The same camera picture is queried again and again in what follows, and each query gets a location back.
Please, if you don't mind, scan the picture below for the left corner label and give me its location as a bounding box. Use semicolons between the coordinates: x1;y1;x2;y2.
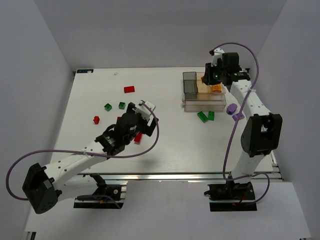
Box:
76;69;94;74

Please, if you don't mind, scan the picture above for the yellow rounded lego brick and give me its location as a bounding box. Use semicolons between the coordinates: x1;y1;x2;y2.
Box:
211;84;222;93

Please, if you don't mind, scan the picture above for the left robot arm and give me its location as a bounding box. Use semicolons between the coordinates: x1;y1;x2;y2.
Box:
22;100;159;214

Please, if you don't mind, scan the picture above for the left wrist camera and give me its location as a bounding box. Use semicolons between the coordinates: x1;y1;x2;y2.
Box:
134;100;156;121

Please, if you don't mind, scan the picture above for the amber container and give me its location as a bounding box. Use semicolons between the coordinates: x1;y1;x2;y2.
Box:
196;72;212;101

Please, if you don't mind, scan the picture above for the purple small lego brick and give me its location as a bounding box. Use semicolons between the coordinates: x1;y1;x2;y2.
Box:
232;112;245;121

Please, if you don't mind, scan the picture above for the green small lego cube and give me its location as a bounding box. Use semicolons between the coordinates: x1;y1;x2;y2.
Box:
104;103;113;112

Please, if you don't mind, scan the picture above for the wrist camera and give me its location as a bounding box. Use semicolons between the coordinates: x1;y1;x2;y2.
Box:
209;47;225;67
134;100;156;121

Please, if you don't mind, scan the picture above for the red long lego brick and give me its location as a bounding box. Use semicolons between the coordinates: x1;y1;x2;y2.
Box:
134;132;143;145

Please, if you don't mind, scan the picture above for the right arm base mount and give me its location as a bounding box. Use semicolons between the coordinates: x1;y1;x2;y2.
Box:
204;181;257;212

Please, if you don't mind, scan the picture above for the smoky grey container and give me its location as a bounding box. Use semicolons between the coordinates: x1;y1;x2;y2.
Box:
182;71;198;100

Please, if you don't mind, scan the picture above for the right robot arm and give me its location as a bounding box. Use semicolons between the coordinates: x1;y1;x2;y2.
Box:
202;48;283;180

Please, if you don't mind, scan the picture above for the green flat lego plate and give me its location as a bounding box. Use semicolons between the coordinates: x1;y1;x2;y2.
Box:
197;111;209;123

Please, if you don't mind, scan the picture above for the small red lego brick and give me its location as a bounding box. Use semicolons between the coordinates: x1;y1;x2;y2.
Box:
93;116;100;125

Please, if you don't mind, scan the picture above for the green lego brick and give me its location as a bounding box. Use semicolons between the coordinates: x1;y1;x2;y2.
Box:
207;111;215;121

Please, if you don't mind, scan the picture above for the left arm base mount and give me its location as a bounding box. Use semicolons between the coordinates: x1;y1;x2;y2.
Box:
73;173;126;210

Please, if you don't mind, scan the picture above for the purple rounded lego brick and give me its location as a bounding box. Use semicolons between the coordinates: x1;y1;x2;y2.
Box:
226;103;238;115

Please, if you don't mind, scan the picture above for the clear container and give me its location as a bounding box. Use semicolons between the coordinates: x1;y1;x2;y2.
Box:
210;83;226;94

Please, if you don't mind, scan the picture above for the long clear tray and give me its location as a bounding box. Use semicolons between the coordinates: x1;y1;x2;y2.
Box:
182;94;227;112

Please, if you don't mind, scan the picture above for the red flat lego brick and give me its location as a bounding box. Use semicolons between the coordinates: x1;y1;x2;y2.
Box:
123;85;135;94

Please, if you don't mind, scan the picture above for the aluminium table rail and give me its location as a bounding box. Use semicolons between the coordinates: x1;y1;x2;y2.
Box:
74;171;285;182

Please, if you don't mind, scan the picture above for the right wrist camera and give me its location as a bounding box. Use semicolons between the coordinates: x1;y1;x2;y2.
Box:
209;47;225;67

